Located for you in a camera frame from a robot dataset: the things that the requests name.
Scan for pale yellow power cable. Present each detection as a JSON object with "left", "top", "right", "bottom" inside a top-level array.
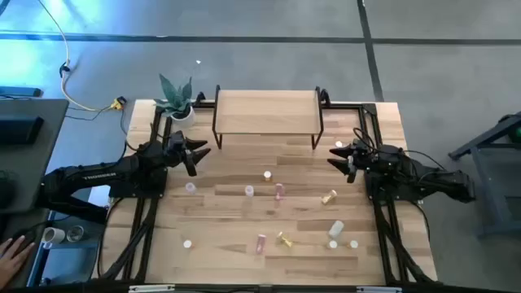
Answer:
[{"left": 37, "top": 0, "right": 119, "bottom": 113}]

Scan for large white medicine bottle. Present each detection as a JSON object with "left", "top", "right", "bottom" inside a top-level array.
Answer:
[{"left": 327, "top": 220, "right": 345, "bottom": 239}]

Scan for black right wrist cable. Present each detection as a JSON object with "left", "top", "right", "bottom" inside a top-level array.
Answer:
[{"left": 352, "top": 127, "right": 449, "bottom": 172}]

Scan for dark flat bar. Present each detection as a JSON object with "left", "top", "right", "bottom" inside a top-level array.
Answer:
[{"left": 0, "top": 85, "right": 43, "bottom": 98}]

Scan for black diagonal beam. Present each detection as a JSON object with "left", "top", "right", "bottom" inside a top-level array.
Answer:
[{"left": 40, "top": 195, "right": 109, "bottom": 225}]

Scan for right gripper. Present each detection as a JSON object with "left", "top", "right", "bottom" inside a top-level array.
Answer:
[{"left": 326, "top": 140, "right": 382, "bottom": 175}]

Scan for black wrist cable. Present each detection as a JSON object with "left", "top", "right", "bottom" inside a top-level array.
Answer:
[
  {"left": 352, "top": 127, "right": 449, "bottom": 172},
  {"left": 119, "top": 106, "right": 142, "bottom": 152}
]

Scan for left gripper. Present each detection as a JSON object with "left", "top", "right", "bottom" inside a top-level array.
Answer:
[{"left": 162, "top": 129, "right": 212, "bottom": 168}]

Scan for green plant white pot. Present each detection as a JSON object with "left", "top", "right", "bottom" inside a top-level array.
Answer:
[{"left": 153, "top": 72, "right": 197, "bottom": 129}]

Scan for dark grey desk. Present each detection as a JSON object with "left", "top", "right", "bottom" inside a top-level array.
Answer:
[{"left": 0, "top": 98, "right": 70, "bottom": 288}]

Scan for silver metal bracket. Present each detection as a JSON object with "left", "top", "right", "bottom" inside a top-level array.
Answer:
[
  {"left": 128, "top": 284, "right": 176, "bottom": 293},
  {"left": 356, "top": 286, "right": 403, "bottom": 293}
]

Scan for black computer mouse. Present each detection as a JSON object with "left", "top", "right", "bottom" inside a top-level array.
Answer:
[{"left": 10, "top": 230, "right": 38, "bottom": 256}]

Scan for black cable bundle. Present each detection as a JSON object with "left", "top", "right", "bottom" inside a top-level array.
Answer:
[
  {"left": 372, "top": 199, "right": 439, "bottom": 285},
  {"left": 97, "top": 197, "right": 160, "bottom": 282}
]

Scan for dark grey metal stand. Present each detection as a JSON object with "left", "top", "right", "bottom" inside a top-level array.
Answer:
[{"left": 447, "top": 109, "right": 521, "bottom": 239}]

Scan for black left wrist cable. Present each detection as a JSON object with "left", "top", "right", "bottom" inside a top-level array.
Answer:
[{"left": 119, "top": 106, "right": 142, "bottom": 152}]

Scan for grey round cup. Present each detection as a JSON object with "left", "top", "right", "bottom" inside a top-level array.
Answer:
[{"left": 66, "top": 225, "right": 85, "bottom": 243}]

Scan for person's hand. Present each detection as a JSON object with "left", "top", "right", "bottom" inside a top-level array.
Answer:
[{"left": 0, "top": 235, "right": 37, "bottom": 288}]

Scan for black aluminium table frame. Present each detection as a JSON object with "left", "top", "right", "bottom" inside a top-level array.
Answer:
[{"left": 95, "top": 99, "right": 439, "bottom": 286}]

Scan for wooden shelf black legs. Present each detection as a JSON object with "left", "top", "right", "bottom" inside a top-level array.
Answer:
[{"left": 211, "top": 84, "right": 326, "bottom": 151}]

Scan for white power box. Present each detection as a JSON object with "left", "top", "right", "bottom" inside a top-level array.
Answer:
[{"left": 90, "top": 186, "right": 112, "bottom": 207}]

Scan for black rectangular box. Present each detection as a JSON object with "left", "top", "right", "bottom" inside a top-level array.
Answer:
[{"left": 0, "top": 115, "right": 45, "bottom": 146}]

